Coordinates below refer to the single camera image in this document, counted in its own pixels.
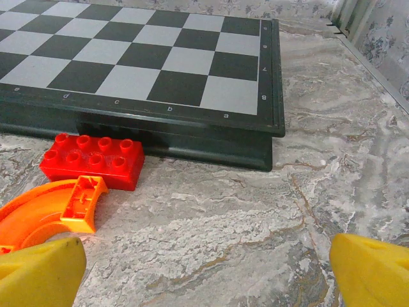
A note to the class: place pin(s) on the orange curved toy piece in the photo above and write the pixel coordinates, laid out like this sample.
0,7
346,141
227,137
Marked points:
35,208

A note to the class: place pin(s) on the aluminium frame post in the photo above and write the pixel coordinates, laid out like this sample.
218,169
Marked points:
351,19

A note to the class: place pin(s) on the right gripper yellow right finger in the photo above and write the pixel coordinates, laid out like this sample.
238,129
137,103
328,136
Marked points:
374,275

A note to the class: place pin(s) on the black and grey chessboard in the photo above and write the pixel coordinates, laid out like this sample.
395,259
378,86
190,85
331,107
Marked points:
143,64

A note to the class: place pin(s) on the red toy building brick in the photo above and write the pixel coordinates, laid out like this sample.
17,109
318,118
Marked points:
96,163

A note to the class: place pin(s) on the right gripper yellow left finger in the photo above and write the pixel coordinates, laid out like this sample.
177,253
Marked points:
38,275

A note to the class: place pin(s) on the aluminium frame rail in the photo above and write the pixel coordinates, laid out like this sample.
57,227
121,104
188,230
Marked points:
383,83

